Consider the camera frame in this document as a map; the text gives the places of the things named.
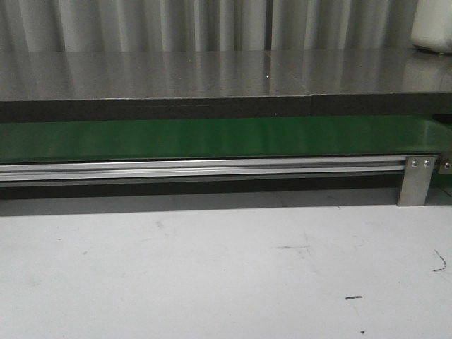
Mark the steel conveyor support bracket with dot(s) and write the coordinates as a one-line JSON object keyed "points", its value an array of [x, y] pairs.
{"points": [[416, 180]]}

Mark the aluminium conveyor side rail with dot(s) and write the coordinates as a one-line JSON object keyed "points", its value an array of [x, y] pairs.
{"points": [[199, 168]]}

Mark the green conveyor belt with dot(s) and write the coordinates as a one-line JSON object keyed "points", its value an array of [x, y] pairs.
{"points": [[82, 141]]}

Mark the grey pleated curtain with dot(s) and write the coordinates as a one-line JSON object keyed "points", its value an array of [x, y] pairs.
{"points": [[166, 26]]}

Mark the steel conveyor end plate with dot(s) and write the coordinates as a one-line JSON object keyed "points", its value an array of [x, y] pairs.
{"points": [[445, 163]]}

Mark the dark grey stone slab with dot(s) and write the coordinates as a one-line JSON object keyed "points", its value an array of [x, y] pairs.
{"points": [[105, 86]]}

